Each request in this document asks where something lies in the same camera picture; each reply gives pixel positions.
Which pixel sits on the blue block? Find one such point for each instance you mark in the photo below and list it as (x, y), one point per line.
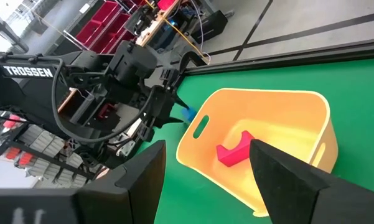
(189, 114)

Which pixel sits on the red arch block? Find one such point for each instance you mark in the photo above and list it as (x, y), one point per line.
(233, 155)

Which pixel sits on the grey drawer cabinet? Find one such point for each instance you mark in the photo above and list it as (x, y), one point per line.
(43, 143)

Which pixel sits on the wooden workbench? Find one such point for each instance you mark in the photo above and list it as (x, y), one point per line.
(157, 25)

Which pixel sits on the orange plastic bin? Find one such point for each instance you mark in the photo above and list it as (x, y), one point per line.
(267, 102)

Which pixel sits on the black case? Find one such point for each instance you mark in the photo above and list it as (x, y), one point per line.
(210, 26)

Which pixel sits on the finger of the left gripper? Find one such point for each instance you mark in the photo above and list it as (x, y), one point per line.
(171, 122)
(180, 102)

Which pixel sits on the red storage bin rack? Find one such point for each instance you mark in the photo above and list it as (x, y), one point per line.
(105, 28)

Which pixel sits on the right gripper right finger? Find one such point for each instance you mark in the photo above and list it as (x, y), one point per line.
(298, 193)

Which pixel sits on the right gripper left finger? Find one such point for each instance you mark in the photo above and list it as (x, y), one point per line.
(133, 193)

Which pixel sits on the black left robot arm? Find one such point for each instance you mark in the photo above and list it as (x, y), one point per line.
(25, 90)

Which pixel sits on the black table frame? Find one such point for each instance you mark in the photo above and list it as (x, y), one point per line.
(298, 55)

